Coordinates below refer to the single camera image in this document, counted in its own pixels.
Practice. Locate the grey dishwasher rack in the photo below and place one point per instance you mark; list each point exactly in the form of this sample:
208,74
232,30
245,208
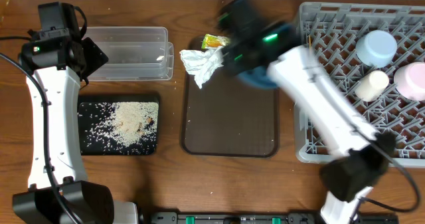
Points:
335,28

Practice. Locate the white napkin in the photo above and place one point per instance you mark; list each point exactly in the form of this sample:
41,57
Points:
202,64

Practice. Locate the pink bowl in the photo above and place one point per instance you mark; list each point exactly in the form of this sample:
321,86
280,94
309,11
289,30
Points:
409,81

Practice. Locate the dark blue plate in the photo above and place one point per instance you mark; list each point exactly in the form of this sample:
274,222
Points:
257,77

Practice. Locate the cream plastic cup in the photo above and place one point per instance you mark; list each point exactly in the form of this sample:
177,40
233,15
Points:
372,85

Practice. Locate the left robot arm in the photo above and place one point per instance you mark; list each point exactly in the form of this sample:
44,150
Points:
58,189

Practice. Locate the clear plastic bin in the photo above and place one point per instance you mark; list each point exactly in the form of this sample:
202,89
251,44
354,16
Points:
135,53

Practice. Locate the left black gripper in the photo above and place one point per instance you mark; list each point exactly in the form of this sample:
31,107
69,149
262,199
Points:
94,56

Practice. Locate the rice food waste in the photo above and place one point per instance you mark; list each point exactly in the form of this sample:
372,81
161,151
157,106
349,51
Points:
133,121

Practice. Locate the brown serving tray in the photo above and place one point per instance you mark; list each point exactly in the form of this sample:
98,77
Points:
226,117

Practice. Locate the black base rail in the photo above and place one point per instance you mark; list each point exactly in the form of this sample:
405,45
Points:
290,218

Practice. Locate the black tray bin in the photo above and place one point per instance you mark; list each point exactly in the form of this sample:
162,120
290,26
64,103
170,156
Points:
118,126

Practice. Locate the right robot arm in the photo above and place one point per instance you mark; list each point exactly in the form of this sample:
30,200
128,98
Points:
361,154

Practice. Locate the yellow green snack wrapper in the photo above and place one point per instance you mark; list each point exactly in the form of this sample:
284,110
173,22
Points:
212,41

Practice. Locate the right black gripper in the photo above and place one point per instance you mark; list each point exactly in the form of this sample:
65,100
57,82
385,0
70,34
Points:
230,53

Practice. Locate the light blue bowl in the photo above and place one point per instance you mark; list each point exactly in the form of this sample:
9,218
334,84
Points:
376,48

